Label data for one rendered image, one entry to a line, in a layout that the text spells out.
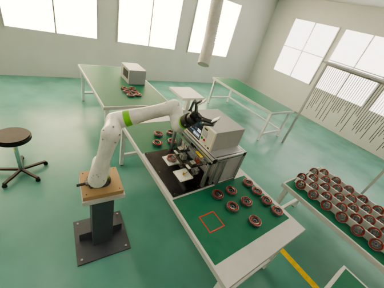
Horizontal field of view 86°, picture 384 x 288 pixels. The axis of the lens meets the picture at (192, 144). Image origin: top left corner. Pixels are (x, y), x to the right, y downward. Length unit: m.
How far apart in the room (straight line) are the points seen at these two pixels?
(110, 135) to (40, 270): 1.49
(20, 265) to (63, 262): 0.33
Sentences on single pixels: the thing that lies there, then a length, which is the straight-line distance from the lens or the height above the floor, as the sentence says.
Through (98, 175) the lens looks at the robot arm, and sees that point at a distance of 1.57.
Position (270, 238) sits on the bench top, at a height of 0.75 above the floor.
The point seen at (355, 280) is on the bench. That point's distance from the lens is 2.26.
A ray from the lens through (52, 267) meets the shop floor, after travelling 2.45.
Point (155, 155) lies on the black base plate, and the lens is 2.25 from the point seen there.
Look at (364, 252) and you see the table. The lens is 2.58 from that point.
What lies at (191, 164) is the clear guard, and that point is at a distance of 1.76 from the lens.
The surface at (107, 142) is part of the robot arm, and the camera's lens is 1.38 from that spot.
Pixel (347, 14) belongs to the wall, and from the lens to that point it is 8.24.
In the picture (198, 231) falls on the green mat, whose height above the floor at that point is 0.75.
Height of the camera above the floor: 2.14
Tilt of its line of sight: 32 degrees down
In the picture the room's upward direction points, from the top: 16 degrees clockwise
